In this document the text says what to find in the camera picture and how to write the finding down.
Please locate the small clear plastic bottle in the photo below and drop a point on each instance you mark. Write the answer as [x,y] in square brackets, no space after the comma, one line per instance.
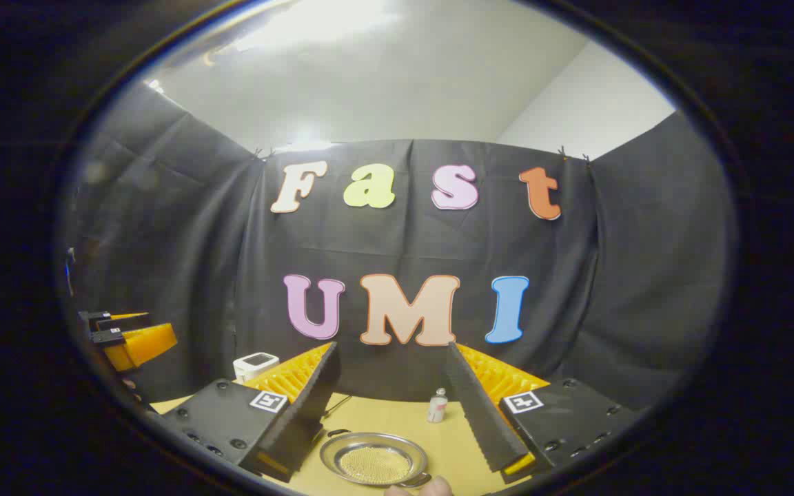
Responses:
[437,408]

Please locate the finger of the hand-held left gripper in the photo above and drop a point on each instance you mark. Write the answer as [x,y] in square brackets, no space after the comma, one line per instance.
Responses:
[138,346]
[104,319]

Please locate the stainless steel pot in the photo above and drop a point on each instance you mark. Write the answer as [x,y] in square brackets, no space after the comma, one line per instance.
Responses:
[342,451]

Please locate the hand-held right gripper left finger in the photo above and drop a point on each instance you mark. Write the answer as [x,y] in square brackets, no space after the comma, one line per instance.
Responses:
[307,406]

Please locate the white toaster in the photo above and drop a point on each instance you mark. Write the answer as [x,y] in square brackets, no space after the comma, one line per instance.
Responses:
[256,366]

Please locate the pile of yellow soybeans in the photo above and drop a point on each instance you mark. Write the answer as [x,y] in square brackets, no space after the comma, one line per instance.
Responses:
[374,466]

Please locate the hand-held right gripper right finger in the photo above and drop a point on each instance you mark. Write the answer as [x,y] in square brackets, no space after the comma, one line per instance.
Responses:
[480,413]

